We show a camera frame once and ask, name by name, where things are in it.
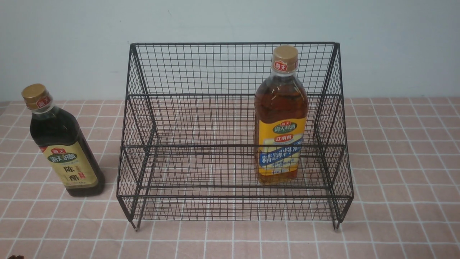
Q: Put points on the dark vinegar bottle yellow label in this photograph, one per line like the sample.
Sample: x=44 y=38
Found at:
x=58 y=135

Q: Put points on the amber cooking wine bottle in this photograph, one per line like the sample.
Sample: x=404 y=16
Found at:
x=281 y=109

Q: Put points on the pink checkered tablecloth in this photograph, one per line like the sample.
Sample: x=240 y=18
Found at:
x=404 y=155

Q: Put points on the black wire mesh shelf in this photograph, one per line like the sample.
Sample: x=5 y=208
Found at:
x=187 y=149

